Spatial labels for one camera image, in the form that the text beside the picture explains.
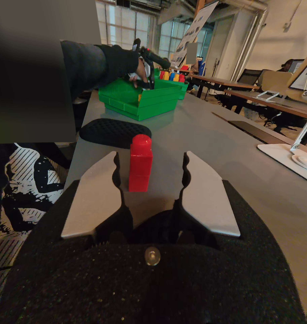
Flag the framed display board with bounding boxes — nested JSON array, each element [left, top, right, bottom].
[[288, 48, 307, 92]]

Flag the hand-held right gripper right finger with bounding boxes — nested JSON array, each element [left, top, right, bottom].
[[177, 151, 242, 237]]

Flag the black wrist rest pad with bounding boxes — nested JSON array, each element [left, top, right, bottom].
[[79, 118, 152, 150]]

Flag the person's right hand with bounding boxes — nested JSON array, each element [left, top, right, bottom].
[[132, 210, 182, 244]]

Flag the white desk stand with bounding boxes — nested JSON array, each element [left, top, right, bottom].
[[257, 108, 307, 185]]

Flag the red mega block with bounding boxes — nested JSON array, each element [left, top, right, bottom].
[[128, 174, 151, 192], [130, 134, 153, 177]]

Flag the white poster board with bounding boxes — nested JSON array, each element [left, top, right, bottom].
[[172, 1, 220, 67]]

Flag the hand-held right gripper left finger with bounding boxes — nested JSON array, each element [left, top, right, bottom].
[[60, 151, 130, 239]]

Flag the beige chair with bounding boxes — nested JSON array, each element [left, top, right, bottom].
[[260, 70, 293, 95]]

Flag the black office chair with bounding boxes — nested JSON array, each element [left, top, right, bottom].
[[236, 68, 263, 84]]

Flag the wooden top desk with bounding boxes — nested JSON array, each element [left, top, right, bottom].
[[224, 89, 307, 119], [190, 73, 261, 100]]

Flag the cluster of colourful mega blocks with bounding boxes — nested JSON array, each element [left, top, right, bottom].
[[159, 70, 186, 83]]

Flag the person's left forearm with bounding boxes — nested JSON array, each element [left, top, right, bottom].
[[60, 40, 140, 103]]

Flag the green plastic bin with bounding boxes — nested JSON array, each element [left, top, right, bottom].
[[98, 77, 182, 122], [153, 75, 189, 101]]

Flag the person's left hand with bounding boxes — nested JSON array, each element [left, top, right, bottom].
[[129, 59, 151, 89]]

